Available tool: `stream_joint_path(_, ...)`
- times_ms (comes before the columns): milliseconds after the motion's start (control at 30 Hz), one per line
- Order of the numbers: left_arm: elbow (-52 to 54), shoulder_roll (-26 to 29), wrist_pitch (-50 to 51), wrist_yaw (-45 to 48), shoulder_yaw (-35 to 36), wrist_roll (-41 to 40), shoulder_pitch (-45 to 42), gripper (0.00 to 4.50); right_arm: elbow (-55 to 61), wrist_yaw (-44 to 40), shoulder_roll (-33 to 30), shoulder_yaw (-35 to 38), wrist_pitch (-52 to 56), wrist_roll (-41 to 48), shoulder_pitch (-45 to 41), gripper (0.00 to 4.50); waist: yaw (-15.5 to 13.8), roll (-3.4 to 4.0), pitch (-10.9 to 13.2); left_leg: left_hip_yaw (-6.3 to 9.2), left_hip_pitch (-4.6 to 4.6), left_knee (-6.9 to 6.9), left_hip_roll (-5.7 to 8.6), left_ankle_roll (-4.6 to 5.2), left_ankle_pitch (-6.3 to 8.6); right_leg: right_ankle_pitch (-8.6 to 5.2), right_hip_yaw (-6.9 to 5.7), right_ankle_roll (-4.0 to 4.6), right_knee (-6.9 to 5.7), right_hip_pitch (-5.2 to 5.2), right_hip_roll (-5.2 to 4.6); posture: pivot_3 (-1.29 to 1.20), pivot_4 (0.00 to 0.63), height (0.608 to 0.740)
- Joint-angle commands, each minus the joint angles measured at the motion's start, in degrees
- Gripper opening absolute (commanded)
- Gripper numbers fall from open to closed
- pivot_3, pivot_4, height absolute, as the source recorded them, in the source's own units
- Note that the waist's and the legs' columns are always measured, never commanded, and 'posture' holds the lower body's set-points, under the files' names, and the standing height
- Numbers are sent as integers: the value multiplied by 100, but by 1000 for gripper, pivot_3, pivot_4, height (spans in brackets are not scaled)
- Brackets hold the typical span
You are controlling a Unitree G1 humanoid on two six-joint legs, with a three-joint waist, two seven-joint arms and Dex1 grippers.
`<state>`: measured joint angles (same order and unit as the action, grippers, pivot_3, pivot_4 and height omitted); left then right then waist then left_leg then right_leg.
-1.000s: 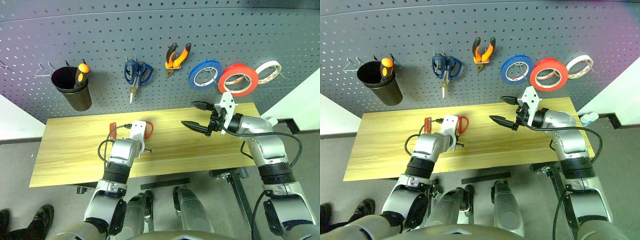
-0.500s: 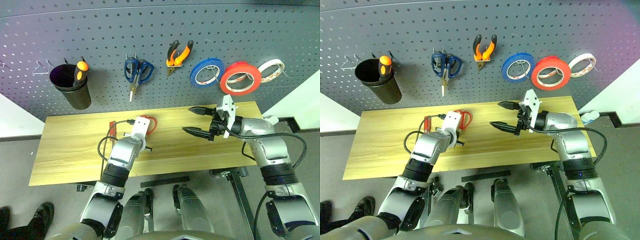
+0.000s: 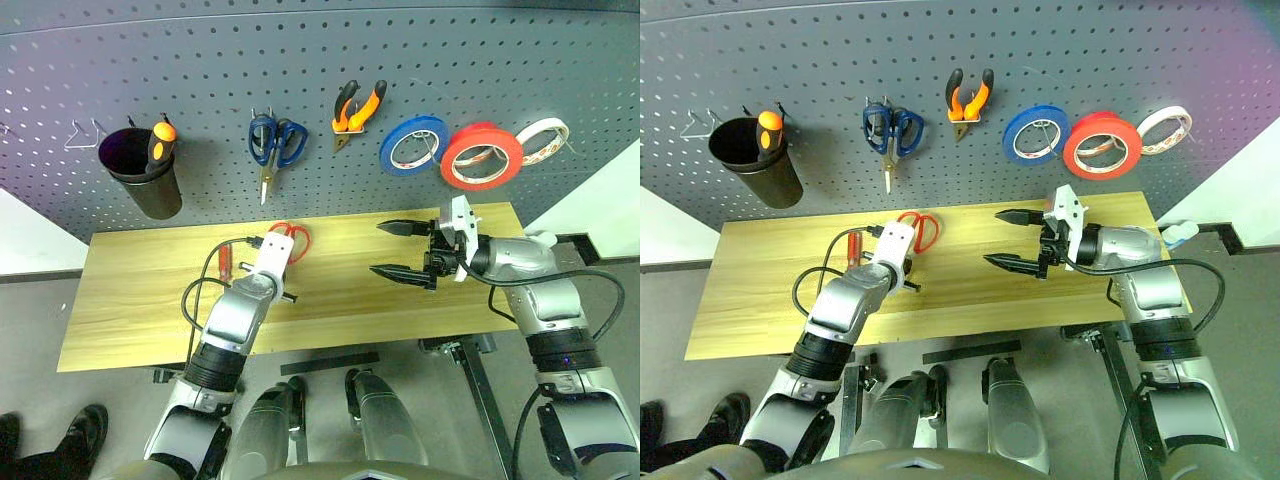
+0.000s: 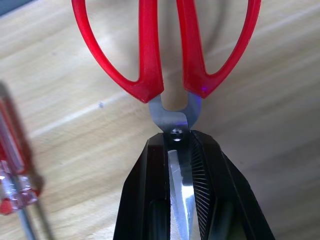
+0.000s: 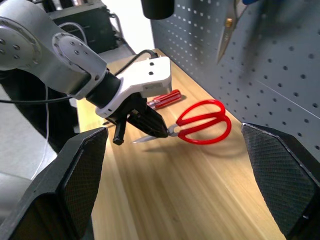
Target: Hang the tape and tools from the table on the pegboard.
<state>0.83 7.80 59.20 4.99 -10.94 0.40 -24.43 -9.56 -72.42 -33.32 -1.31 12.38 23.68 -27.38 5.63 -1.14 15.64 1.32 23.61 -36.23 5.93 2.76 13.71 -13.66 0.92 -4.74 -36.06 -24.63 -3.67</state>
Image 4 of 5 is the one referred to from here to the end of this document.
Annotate red clear-handled screwdriver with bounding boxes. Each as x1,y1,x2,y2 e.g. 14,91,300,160
0,80,55,240

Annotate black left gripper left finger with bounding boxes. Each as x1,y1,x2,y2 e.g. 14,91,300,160
112,131,174,240

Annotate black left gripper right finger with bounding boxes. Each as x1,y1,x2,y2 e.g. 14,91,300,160
189,130,276,240

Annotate red-handled scissors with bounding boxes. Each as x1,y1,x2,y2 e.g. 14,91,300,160
71,0,262,240

